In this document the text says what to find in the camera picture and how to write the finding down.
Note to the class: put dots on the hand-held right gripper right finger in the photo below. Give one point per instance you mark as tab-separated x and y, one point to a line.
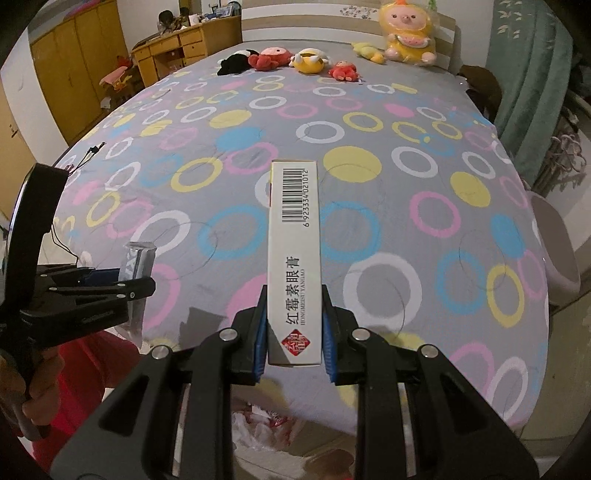
328	341

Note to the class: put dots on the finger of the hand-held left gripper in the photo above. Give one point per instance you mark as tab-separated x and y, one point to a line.
134	288
105	276

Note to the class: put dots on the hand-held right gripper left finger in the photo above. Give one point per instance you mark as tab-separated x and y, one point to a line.
260	332

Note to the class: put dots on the silver foil packet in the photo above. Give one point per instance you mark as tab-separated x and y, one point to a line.
137	263

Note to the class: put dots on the white barcoded carton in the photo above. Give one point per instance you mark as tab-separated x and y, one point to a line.
294	258

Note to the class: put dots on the white plastic bag red print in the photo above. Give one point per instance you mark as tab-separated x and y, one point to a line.
263	424

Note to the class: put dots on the person's left hand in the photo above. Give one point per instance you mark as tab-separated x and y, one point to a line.
44	387

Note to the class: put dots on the person's red clothing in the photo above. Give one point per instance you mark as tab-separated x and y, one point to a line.
101	378

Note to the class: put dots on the wooden wardrobe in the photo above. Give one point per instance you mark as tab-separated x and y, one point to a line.
78	69

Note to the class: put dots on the pink toy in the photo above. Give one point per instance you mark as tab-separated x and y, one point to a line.
117	74

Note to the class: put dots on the wooden desk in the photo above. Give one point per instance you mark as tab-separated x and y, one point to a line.
184	50

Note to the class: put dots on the white round bin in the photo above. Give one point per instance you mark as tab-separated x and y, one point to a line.
556	258

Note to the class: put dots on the black and white plush toy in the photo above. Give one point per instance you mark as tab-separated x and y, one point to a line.
233	63

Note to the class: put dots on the red plush toy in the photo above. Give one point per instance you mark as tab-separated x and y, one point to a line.
270	59

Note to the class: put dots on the small red plush doll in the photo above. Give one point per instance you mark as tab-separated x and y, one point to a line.
344	71

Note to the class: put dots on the yellow bee plush toy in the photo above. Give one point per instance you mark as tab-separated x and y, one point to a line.
311	61

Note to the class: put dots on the yellow-green plush toy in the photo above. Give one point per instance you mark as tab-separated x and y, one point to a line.
369	51

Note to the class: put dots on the dark brown chair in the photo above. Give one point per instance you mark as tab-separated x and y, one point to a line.
482	90

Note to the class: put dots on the metal clothes rack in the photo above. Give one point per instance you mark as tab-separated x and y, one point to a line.
561	143

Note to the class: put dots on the beige striped headboard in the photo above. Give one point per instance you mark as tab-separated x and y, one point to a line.
323	27

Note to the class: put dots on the large yellow pig plush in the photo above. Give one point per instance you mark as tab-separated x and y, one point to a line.
408	37

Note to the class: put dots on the green hanging blanket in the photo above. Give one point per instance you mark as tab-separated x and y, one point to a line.
531	83

